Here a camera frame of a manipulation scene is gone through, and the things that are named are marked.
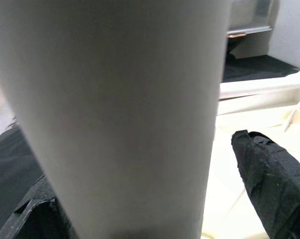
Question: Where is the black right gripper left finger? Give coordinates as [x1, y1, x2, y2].
[0, 175, 78, 239]

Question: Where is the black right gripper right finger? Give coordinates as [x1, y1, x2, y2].
[231, 129, 300, 239]

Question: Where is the white plastic children table top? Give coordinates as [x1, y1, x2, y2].
[201, 88, 300, 239]

